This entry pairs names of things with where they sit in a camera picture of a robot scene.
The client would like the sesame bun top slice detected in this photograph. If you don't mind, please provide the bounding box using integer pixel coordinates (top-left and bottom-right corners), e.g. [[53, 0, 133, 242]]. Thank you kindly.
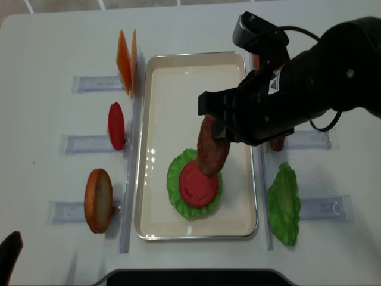
[[252, 54, 260, 72]]

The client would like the green lettuce leaf in rack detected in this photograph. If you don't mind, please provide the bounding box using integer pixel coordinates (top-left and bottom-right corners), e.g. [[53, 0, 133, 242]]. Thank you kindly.
[[267, 162, 301, 247]]

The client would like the white rectangular metal tray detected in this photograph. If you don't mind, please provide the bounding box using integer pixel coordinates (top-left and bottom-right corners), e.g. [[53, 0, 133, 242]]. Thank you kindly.
[[134, 52, 258, 240]]

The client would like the clear acrylic rack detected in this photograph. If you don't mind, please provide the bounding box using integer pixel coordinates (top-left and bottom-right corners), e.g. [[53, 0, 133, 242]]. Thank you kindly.
[[48, 51, 146, 253], [251, 128, 352, 251]]

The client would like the clear acrylic rack left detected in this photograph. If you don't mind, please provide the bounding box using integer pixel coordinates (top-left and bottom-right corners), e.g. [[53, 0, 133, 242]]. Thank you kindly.
[[48, 51, 146, 253]]

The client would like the black left gripper tip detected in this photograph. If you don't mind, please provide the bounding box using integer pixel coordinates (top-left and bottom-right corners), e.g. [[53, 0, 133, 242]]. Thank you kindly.
[[0, 231, 23, 286]]

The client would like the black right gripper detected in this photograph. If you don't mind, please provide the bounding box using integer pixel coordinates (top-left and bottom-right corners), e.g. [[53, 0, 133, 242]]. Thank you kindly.
[[198, 64, 298, 147]]

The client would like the orange cheese slice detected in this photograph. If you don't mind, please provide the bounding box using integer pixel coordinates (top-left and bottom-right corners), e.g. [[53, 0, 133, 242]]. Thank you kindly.
[[116, 30, 132, 95], [130, 30, 138, 95]]

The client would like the green lettuce leaf on tray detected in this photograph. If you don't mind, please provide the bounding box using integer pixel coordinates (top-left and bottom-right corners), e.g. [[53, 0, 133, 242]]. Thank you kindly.
[[166, 148, 223, 207]]

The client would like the orange cheese slice inner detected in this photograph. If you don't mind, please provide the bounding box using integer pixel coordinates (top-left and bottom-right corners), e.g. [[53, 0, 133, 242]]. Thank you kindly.
[[130, 30, 138, 95]]

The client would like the red tomato slice on tray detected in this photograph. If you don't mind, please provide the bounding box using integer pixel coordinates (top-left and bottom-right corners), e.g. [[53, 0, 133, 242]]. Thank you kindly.
[[179, 160, 220, 208]]

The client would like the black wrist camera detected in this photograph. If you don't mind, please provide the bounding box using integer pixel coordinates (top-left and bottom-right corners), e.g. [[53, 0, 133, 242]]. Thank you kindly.
[[232, 11, 290, 63]]

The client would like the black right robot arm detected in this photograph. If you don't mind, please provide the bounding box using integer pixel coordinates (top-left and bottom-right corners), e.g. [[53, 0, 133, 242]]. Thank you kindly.
[[198, 12, 380, 147]]

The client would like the dark brown meat patty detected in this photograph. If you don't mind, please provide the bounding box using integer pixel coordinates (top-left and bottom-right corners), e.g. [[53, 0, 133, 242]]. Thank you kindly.
[[268, 135, 286, 152]]

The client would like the clear acrylic rack right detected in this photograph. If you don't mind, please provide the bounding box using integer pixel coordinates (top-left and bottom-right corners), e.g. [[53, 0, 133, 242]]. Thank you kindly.
[[251, 128, 352, 251]]

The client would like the orange cheese slice outer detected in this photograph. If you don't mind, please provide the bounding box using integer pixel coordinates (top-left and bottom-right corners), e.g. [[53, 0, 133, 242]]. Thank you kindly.
[[116, 30, 132, 95]]

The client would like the red tomato slice in rack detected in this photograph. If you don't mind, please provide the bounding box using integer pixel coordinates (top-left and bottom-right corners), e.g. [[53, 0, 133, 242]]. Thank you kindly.
[[108, 102, 126, 151]]

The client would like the bread slice in left rack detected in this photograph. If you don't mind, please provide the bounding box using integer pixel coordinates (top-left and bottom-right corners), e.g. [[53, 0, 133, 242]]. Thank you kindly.
[[84, 169, 113, 234]]

